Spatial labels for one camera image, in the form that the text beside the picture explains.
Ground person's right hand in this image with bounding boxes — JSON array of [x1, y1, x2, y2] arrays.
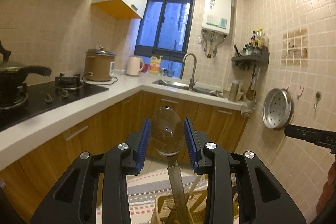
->
[[316, 160, 336, 218]]

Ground cream electric kettle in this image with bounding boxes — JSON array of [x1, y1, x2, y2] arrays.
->
[[126, 55, 145, 76]]

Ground wooden base cabinets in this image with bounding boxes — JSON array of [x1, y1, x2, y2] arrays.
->
[[0, 91, 248, 214]]

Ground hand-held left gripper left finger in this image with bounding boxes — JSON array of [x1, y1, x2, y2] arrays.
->
[[30, 119, 152, 224]]

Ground dark framed window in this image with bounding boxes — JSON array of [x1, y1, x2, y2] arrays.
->
[[134, 0, 197, 77]]

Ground white kitchen countertop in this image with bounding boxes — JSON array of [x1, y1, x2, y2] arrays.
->
[[0, 70, 242, 172]]

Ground beige slotted plastic basket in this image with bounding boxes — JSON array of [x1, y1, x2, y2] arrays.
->
[[150, 182, 240, 224]]

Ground black gas stove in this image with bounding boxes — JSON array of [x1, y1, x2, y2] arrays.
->
[[0, 73, 109, 132]]

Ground white gas water heater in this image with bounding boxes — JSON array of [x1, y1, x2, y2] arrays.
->
[[202, 0, 233, 36]]

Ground yellow detergent bottle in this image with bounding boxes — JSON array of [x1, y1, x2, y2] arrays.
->
[[150, 55, 163, 75]]

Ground dark wall spice rack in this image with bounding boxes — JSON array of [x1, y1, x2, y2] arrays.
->
[[231, 53, 270, 67]]

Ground steel sink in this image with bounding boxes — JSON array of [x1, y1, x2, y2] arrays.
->
[[151, 79, 225, 98]]

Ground row of seasoning bottles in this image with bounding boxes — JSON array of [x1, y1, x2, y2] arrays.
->
[[243, 28, 269, 54]]

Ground water heater hoses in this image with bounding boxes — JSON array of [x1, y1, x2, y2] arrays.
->
[[201, 30, 226, 58]]

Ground large clear spoon metal handle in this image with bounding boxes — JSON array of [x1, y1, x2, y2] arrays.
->
[[150, 106, 191, 224]]

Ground rice cooker power cable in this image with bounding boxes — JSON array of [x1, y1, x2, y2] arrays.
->
[[82, 72, 118, 86]]

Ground grey cylindrical canister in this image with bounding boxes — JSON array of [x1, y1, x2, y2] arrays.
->
[[229, 80, 240, 102]]

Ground steel kitchen faucet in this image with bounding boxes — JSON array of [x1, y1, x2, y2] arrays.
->
[[182, 53, 200, 90]]

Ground hanging kitchen utensils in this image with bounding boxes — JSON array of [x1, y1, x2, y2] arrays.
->
[[245, 64, 260, 100]]

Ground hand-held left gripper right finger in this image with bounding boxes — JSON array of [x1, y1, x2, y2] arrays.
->
[[183, 117, 306, 224]]

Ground brown rice cooker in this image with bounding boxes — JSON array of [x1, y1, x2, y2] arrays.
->
[[84, 47, 117, 82]]

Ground metal ladle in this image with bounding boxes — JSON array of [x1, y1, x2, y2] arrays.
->
[[240, 98, 256, 117]]

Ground round metal steamer tray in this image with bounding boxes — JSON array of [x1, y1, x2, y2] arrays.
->
[[262, 88, 294, 130]]

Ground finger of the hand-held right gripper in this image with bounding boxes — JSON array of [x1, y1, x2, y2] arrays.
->
[[284, 124, 323, 145]]

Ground wooden chopstick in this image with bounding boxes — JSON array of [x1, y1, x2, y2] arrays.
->
[[188, 177, 200, 201]]

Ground black wok with lid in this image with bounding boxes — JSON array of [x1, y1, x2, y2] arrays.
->
[[0, 40, 52, 106]]

